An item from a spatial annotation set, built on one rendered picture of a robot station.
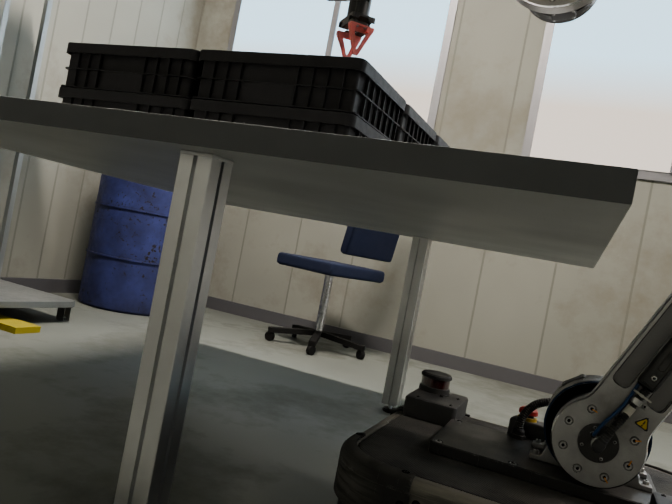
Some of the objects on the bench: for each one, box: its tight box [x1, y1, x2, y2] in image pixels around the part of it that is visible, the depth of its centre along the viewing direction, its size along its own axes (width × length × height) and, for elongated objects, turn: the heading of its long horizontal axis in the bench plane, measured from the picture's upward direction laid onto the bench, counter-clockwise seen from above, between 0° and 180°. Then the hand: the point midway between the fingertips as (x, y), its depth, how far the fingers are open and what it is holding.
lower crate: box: [189, 99, 388, 140], centre depth 141 cm, size 40×30×12 cm
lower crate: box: [58, 87, 194, 118], centre depth 157 cm, size 40×30×12 cm
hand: (350, 54), depth 161 cm, fingers open, 6 cm apart
